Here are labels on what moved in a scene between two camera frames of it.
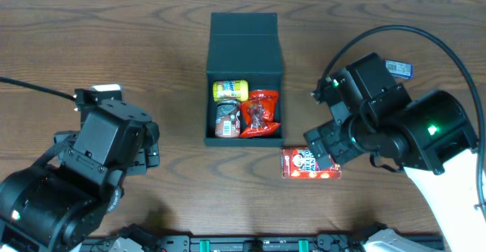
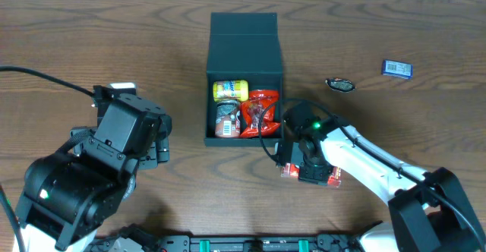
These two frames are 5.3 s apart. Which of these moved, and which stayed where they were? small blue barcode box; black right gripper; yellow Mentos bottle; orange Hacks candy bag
Moved: black right gripper
Stayed: orange Hacks candy bag; small blue barcode box; yellow Mentos bottle
